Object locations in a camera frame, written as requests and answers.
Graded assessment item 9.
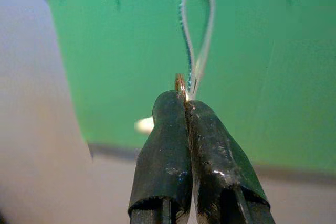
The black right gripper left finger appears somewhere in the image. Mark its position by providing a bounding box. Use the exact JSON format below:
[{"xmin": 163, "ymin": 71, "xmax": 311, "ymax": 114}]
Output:
[{"xmin": 127, "ymin": 90, "xmax": 194, "ymax": 224}]

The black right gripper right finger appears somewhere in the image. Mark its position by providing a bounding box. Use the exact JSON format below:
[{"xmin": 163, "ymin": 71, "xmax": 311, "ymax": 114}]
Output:
[{"xmin": 184, "ymin": 99, "xmax": 276, "ymax": 224}]

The white cord loop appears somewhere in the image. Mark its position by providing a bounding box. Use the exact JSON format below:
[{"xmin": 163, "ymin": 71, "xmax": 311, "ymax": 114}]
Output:
[{"xmin": 178, "ymin": 0, "xmax": 216, "ymax": 101}]

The white knob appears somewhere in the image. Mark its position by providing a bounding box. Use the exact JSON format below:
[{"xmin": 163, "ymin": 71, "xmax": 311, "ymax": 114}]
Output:
[{"xmin": 134, "ymin": 116, "xmax": 155, "ymax": 134}]

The green hook board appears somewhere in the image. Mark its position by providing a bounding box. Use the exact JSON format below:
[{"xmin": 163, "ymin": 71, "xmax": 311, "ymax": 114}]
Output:
[{"xmin": 48, "ymin": 0, "xmax": 336, "ymax": 175}]

